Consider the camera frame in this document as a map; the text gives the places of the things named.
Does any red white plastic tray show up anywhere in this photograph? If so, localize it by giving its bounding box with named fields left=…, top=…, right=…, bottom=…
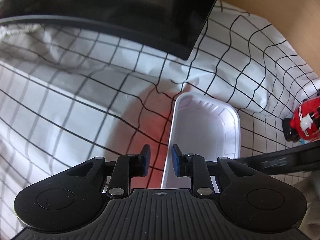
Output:
left=161, top=92, right=241, bottom=189

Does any red black robot figurine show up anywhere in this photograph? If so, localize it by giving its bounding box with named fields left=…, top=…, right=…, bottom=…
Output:
left=281, top=89, right=320, bottom=142

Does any white black grid tablecloth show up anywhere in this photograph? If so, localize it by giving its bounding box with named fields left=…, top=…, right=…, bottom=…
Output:
left=1, top=1, right=319, bottom=239

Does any black flat monitor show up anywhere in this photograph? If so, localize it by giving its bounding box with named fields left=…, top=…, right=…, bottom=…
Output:
left=1, top=0, right=217, bottom=60

